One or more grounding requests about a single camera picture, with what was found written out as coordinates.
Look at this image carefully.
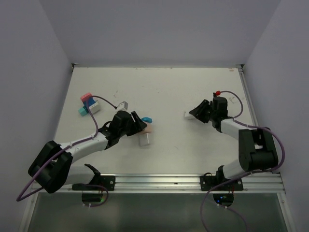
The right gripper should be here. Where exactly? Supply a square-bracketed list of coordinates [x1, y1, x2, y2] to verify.
[189, 100, 216, 123]

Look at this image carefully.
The beige cube socket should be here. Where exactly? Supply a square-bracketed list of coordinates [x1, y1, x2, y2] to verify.
[140, 124, 153, 134]

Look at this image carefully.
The long white charger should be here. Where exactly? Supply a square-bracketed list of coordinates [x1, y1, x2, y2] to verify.
[139, 133, 150, 147]

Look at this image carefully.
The blue plug adapter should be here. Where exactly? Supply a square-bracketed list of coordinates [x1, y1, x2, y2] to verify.
[141, 117, 153, 123]

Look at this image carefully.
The white USB charger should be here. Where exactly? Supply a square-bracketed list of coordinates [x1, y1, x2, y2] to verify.
[184, 111, 195, 120]

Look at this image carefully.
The blue cube socket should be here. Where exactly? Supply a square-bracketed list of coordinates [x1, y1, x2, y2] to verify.
[83, 97, 96, 108]

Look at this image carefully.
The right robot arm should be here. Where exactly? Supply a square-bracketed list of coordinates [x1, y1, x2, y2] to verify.
[184, 96, 279, 190]

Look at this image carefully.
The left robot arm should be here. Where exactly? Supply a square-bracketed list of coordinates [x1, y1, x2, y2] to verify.
[28, 111, 147, 193]

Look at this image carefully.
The white plug adapter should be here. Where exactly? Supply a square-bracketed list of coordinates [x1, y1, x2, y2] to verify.
[89, 101, 101, 114]

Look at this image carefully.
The teal plug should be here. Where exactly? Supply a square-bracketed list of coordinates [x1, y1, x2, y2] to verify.
[78, 107, 88, 116]

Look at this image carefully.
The pink plug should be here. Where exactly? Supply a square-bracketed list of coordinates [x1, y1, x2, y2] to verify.
[80, 92, 92, 102]

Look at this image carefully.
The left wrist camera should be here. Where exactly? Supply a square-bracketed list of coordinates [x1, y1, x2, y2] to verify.
[116, 101, 128, 112]

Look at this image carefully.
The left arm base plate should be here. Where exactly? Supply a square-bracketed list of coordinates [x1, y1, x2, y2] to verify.
[72, 175, 116, 191]

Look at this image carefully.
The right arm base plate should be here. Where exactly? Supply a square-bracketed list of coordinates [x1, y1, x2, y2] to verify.
[199, 172, 244, 191]

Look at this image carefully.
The aluminium mounting rail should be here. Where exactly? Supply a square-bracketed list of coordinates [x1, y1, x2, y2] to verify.
[31, 172, 285, 194]

